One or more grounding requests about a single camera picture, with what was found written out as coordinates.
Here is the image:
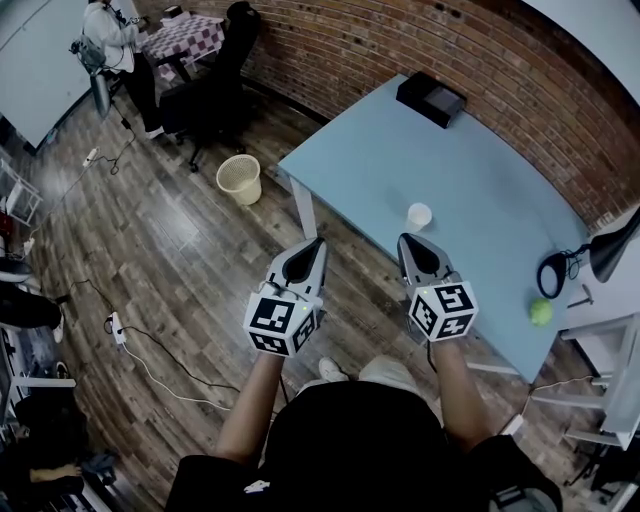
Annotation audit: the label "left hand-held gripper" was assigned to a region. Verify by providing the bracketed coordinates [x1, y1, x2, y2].
[243, 237, 329, 359]

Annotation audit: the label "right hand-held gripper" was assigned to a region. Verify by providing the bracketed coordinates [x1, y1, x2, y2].
[397, 233, 476, 344]

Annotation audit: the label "white paper cup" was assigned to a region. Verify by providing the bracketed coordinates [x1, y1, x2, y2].
[405, 201, 433, 234]

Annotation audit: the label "beige plastic trash bin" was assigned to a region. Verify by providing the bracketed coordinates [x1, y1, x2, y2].
[215, 154, 263, 207]

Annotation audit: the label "person's left forearm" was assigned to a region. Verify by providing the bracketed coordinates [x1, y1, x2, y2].
[214, 349, 287, 467]

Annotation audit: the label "person's right forearm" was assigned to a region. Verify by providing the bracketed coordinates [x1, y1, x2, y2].
[428, 341, 502, 454]

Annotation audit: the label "person's white shoe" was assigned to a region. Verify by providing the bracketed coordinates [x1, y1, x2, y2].
[318, 356, 350, 384]

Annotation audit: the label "person's beige shorts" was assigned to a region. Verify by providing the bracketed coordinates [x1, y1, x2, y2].
[358, 355, 422, 397]

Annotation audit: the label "green ball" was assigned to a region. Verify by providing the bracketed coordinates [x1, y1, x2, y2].
[529, 297, 556, 329]

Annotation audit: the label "black box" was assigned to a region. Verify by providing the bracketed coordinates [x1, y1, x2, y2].
[395, 71, 469, 131]

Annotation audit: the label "black desk lamp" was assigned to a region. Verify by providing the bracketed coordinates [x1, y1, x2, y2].
[536, 206, 640, 302]

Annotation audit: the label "person's black shirt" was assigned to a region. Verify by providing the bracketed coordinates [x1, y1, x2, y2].
[163, 379, 565, 512]

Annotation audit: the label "black office chair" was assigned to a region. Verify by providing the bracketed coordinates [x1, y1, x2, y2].
[158, 1, 262, 174]

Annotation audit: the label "white side table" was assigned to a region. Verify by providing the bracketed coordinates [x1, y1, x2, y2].
[527, 207, 640, 451]

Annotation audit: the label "checkered tablecloth table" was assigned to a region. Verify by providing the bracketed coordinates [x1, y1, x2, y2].
[138, 13, 227, 84]

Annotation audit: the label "white board panel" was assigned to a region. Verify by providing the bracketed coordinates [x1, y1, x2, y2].
[0, 0, 142, 153]

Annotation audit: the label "white table frame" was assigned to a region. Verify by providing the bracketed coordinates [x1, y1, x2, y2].
[276, 167, 322, 242]

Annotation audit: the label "black cable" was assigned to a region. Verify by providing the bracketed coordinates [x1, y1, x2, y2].
[67, 279, 244, 394]

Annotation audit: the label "white cable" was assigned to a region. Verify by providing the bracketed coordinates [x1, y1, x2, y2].
[119, 342, 236, 412]

